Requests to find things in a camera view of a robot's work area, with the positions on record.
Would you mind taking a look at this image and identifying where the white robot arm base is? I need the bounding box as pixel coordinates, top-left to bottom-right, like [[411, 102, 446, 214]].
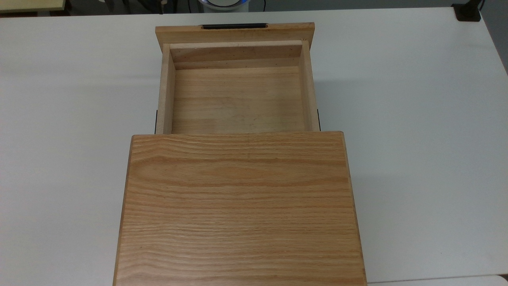
[[197, 0, 250, 11]]

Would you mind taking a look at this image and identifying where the wooden drawer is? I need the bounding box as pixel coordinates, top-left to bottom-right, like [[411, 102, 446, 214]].
[[154, 22, 321, 135]]

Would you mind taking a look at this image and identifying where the black drawer handle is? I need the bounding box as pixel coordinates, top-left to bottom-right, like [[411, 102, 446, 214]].
[[201, 23, 268, 30]]

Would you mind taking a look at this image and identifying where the yellow board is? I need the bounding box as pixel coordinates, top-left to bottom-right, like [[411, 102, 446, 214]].
[[0, 0, 66, 14]]

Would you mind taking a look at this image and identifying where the wooden cabinet body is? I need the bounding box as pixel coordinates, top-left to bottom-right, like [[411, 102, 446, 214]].
[[113, 131, 368, 286]]

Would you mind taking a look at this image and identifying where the black table clamp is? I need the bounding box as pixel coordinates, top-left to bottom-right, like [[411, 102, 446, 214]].
[[452, 0, 482, 22]]

